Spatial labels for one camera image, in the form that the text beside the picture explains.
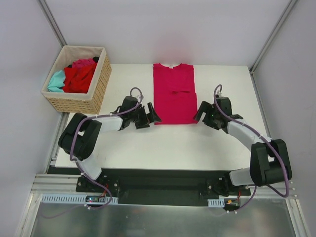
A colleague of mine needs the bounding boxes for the left slotted cable duct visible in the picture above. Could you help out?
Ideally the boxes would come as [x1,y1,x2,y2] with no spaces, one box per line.
[41,194,119,205]

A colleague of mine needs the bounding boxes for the aluminium frame rail left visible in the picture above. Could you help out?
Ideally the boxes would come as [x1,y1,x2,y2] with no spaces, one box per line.
[37,0,68,47]

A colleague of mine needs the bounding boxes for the aluminium frame rail right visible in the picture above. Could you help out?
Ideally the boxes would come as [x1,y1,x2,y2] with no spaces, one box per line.
[248,0,301,75]

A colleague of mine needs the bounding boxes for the aluminium frame rail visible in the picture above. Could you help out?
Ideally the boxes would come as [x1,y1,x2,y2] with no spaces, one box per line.
[248,0,301,75]
[37,0,68,47]

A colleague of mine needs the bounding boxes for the turquoise t shirt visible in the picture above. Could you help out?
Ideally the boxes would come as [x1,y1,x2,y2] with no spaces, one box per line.
[47,70,66,93]

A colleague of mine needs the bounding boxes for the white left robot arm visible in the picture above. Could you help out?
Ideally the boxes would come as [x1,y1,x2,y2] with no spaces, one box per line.
[58,96,162,192]

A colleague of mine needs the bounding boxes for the right slotted cable duct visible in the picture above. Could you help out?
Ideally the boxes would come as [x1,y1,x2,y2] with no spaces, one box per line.
[207,198,225,208]

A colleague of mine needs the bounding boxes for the slotted cable duct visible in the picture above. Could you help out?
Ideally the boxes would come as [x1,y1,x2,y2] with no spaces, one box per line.
[41,194,119,205]
[207,198,225,208]

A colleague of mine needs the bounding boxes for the red t shirt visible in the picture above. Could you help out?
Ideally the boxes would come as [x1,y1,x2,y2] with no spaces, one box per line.
[63,63,97,94]

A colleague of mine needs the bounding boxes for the wicker basket with cloth liner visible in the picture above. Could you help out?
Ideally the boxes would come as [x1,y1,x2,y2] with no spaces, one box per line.
[41,45,112,115]

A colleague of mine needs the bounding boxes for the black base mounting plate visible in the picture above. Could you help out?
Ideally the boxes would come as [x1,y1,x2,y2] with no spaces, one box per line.
[48,167,256,207]

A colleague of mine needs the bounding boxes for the magenta t shirt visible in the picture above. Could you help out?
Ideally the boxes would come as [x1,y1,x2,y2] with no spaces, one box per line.
[153,63,198,125]
[72,58,97,69]

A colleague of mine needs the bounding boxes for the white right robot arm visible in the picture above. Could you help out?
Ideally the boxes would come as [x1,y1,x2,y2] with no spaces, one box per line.
[194,96,292,198]

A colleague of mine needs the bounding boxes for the magenta t shirt in basket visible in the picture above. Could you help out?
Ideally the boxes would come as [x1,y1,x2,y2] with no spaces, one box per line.
[72,58,97,69]

